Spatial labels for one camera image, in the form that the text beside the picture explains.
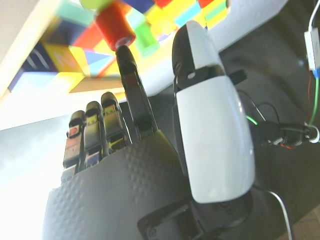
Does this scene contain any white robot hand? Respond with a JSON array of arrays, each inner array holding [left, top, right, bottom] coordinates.
[[41, 19, 256, 240]]

